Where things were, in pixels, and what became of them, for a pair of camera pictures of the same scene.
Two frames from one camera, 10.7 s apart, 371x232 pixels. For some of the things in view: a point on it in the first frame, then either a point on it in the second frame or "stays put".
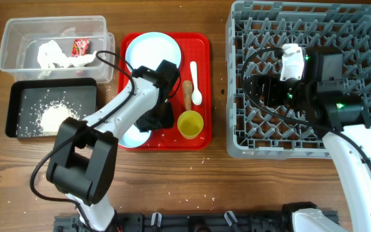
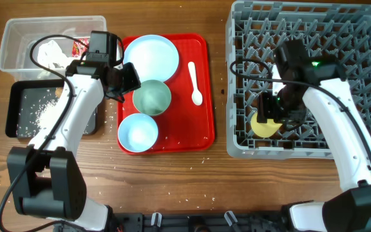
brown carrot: (187, 87) to (58, 91)
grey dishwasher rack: (296, 71) stays put
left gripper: (166, 122) to (133, 82)
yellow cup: (190, 124) to (265, 129)
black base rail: (203, 222) stays put
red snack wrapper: (80, 46) stays put
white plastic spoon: (196, 95) stays put
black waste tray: (37, 108) stays put
